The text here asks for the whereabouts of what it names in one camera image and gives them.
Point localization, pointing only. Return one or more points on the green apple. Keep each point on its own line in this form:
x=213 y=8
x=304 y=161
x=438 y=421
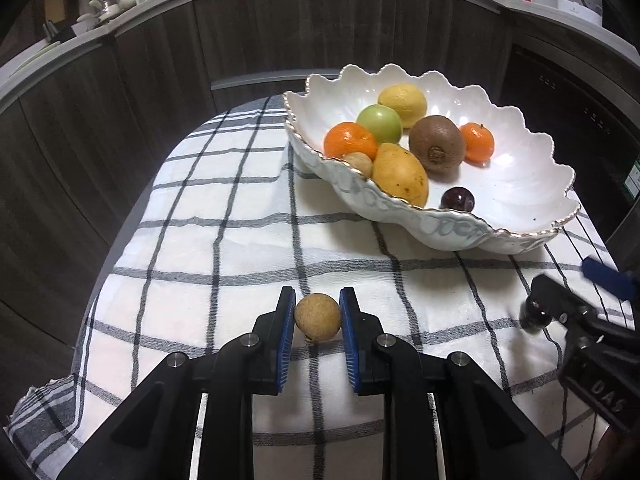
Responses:
x=380 y=122

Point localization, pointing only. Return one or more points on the small tan longan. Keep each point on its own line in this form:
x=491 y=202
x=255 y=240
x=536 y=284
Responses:
x=360 y=165

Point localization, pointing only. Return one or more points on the white box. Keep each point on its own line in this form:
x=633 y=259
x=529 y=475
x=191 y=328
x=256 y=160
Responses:
x=575 y=10

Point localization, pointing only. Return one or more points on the large orange mandarin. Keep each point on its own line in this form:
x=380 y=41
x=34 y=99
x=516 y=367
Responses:
x=350 y=140

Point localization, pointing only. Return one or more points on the white scalloped bowl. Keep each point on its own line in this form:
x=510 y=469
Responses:
x=515 y=180

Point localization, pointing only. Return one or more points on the white black checked cloth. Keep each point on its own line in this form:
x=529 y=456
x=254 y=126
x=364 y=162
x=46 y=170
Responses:
x=200 y=260

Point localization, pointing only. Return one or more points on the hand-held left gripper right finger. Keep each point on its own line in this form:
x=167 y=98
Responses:
x=350 y=340

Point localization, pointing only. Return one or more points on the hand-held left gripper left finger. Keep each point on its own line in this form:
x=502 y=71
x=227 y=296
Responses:
x=285 y=340

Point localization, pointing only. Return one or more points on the yellow lemon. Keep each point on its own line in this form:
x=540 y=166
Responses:
x=405 y=102

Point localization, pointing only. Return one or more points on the brown kiwi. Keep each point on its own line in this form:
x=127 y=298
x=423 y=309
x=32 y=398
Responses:
x=435 y=142

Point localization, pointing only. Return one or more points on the black dishwasher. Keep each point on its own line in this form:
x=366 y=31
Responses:
x=550 y=110

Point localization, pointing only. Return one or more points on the large tan longan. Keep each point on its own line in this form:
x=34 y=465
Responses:
x=317 y=317

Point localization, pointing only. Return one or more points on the small orange mandarin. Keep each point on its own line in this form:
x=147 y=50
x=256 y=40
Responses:
x=477 y=142

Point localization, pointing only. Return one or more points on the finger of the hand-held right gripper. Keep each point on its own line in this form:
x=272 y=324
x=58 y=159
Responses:
x=550 y=292
x=607 y=277

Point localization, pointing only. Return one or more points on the yellow mango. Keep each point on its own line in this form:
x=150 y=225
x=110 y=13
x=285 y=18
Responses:
x=400 y=175

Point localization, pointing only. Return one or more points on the green label sticker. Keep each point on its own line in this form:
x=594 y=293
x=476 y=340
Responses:
x=634 y=177

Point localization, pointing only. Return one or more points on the black knife block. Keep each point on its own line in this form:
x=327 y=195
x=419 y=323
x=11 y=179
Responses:
x=60 y=32

